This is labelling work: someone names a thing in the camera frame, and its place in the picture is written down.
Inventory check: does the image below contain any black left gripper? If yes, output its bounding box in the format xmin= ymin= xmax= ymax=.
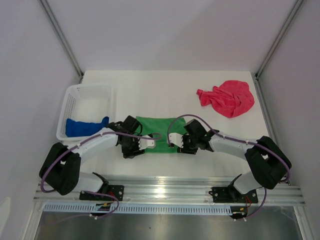
xmin=120 ymin=134 xmax=145 ymax=159

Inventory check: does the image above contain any green microfiber towel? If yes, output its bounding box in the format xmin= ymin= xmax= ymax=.
xmin=136 ymin=116 xmax=177 ymax=154

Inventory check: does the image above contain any blue microfiber towel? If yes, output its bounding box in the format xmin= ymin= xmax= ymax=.
xmin=65 ymin=116 xmax=110 ymax=138

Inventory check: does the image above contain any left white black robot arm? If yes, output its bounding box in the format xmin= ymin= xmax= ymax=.
xmin=39 ymin=115 xmax=155 ymax=200

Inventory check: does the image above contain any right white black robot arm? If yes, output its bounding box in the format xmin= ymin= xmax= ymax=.
xmin=168 ymin=119 xmax=292 ymax=203

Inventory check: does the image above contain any pink microfiber towel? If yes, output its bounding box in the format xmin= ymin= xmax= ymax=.
xmin=196 ymin=80 xmax=255 ymax=119

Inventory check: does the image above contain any white plastic basket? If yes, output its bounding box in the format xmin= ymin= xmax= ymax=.
xmin=56 ymin=83 xmax=116 ymax=141

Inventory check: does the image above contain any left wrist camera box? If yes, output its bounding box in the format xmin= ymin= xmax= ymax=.
xmin=138 ymin=135 xmax=156 ymax=150

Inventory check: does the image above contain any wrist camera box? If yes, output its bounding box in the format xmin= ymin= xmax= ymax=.
xmin=168 ymin=132 xmax=184 ymax=148
xmin=138 ymin=135 xmax=156 ymax=150

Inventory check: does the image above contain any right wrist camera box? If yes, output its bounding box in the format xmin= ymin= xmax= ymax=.
xmin=168 ymin=132 xmax=184 ymax=148

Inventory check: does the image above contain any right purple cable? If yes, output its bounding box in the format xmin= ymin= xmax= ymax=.
xmin=166 ymin=114 xmax=292 ymax=221

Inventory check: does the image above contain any purple cable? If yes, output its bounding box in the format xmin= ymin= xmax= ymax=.
xmin=166 ymin=114 xmax=292 ymax=221
xmin=39 ymin=132 xmax=163 ymax=223

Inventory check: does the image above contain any aluminium extrusion rail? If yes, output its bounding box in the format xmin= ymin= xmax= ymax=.
xmin=33 ymin=174 xmax=306 ymax=206

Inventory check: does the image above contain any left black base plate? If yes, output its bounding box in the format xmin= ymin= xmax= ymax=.
xmin=79 ymin=184 xmax=125 ymax=202

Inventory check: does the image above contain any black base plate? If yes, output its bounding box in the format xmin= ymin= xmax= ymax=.
xmin=208 ymin=186 xmax=258 ymax=204
xmin=79 ymin=184 xmax=125 ymax=202

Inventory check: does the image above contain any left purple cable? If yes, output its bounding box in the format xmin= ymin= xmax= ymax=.
xmin=39 ymin=132 xmax=163 ymax=223

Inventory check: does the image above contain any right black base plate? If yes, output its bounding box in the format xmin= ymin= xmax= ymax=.
xmin=208 ymin=186 xmax=258 ymax=204

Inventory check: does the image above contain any white slotted cable duct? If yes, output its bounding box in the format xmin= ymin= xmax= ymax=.
xmin=43 ymin=202 xmax=232 ymax=216

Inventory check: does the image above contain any left aluminium frame post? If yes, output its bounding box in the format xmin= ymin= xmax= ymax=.
xmin=37 ymin=0 xmax=84 ymax=80

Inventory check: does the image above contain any aluminium frame post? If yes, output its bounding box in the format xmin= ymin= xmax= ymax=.
xmin=254 ymin=0 xmax=306 ymax=80
xmin=37 ymin=0 xmax=84 ymax=80

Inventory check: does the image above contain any right aluminium frame post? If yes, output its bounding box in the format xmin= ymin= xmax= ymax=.
xmin=254 ymin=0 xmax=306 ymax=80

